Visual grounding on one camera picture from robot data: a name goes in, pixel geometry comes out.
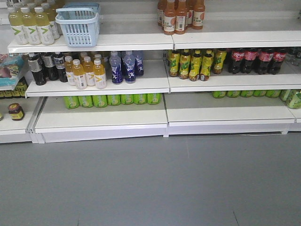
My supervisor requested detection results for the light blue plastic basket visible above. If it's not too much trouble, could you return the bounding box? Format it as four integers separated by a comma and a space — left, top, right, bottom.
55, 2, 101, 47

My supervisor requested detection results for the blue sports drink bottle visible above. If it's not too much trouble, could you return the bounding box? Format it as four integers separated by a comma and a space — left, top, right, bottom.
123, 50, 136, 83
110, 51, 123, 84
133, 50, 144, 77

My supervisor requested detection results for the yellow lemon tea bottle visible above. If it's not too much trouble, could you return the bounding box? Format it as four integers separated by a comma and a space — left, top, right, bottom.
213, 48, 227, 74
167, 49, 180, 77
179, 49, 191, 80
189, 49, 202, 81
200, 49, 212, 81

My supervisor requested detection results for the orange vitamin drink bottle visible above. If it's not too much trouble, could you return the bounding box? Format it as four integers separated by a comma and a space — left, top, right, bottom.
83, 56, 95, 86
93, 59, 106, 89
64, 56, 76, 86
72, 59, 87, 89

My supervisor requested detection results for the white metal shelf unit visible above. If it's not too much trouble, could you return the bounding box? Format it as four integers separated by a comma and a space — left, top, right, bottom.
0, 0, 301, 144

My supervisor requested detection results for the orange C100 juice bottle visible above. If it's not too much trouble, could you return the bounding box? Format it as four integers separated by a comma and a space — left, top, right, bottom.
192, 0, 205, 30
164, 0, 176, 35
175, 0, 187, 34

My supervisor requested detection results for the black cola bottle red label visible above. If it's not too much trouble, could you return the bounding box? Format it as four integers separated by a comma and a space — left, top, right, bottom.
268, 47, 287, 75
228, 48, 245, 74
240, 48, 258, 73
257, 47, 275, 75

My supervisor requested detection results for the dark tea bottle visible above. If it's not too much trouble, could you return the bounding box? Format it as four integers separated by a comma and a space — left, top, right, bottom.
54, 52, 68, 82
28, 53, 47, 86
42, 52, 59, 81

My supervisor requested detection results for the red sauce jar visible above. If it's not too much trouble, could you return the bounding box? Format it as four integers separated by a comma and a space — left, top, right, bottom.
8, 103, 25, 121

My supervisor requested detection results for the pale green drink bottle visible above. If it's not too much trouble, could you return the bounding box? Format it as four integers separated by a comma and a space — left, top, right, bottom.
34, 7, 55, 45
20, 7, 41, 45
8, 7, 28, 45

